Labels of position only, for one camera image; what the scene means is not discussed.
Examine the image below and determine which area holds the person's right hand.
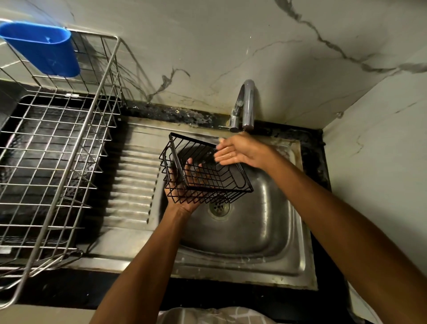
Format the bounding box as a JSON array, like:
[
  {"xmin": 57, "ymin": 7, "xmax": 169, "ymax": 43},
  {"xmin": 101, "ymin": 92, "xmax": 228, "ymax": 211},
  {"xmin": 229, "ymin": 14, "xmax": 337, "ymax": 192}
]
[{"xmin": 213, "ymin": 133, "xmax": 278, "ymax": 171}]

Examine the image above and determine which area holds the person's left hand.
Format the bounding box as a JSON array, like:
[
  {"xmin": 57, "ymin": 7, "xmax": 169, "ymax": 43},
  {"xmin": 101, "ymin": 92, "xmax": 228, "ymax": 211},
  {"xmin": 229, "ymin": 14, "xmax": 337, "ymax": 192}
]
[{"xmin": 163, "ymin": 158, "xmax": 209, "ymax": 214}]

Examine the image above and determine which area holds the black wire basket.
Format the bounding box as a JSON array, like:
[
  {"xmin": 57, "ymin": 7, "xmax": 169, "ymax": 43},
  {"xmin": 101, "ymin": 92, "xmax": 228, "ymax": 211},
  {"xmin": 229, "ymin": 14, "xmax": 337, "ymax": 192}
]
[{"xmin": 158, "ymin": 132, "xmax": 254, "ymax": 205}]

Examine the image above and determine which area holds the steel wire dish rack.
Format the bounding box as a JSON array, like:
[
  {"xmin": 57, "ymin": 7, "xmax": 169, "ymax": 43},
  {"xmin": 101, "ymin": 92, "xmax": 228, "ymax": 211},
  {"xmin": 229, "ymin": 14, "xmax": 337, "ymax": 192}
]
[{"xmin": 0, "ymin": 18, "xmax": 122, "ymax": 309}]

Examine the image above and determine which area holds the person's left forearm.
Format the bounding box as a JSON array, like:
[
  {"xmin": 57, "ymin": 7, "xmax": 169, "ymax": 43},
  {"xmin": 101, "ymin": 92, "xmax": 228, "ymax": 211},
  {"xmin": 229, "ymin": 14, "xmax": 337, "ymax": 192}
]
[{"xmin": 89, "ymin": 205, "xmax": 201, "ymax": 324}]

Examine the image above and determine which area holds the person's right forearm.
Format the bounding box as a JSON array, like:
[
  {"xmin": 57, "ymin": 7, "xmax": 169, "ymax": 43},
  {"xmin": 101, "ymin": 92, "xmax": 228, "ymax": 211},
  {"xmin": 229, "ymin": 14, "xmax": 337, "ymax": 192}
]
[{"xmin": 266, "ymin": 153, "xmax": 427, "ymax": 324}]

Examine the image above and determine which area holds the person's patterned clothing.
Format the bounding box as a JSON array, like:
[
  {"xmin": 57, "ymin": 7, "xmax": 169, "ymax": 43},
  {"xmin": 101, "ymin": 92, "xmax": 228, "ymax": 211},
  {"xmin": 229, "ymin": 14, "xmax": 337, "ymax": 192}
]
[{"xmin": 157, "ymin": 306, "xmax": 278, "ymax": 324}]

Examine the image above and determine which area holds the round sink drain strainer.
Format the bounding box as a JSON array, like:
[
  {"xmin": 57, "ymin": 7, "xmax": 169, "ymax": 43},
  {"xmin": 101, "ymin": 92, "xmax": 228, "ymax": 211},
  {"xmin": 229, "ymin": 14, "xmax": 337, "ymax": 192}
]
[{"xmin": 208, "ymin": 200, "xmax": 231, "ymax": 219}]

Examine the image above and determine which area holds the chrome sink faucet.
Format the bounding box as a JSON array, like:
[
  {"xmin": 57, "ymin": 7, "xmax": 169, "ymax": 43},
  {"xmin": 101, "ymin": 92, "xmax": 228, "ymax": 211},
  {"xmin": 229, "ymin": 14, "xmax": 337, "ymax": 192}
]
[{"xmin": 218, "ymin": 79, "xmax": 257, "ymax": 134}]

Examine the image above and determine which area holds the stainless steel sink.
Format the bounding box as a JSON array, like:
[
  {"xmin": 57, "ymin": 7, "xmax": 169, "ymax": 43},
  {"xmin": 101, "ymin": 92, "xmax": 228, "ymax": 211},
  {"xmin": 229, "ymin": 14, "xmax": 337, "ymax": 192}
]
[{"xmin": 63, "ymin": 115, "xmax": 318, "ymax": 290}]

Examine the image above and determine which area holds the dark steel drip tray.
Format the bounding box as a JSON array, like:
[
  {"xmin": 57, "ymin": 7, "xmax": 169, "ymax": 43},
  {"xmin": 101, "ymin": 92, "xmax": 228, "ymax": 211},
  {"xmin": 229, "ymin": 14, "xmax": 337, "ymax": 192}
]
[{"xmin": 0, "ymin": 80, "xmax": 117, "ymax": 258}]

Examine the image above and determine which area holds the blue plastic cutlery holder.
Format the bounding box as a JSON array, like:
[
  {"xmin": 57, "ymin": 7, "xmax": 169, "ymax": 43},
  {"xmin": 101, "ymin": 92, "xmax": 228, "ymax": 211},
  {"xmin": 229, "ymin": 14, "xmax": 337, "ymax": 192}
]
[{"xmin": 0, "ymin": 21, "xmax": 81, "ymax": 78}]

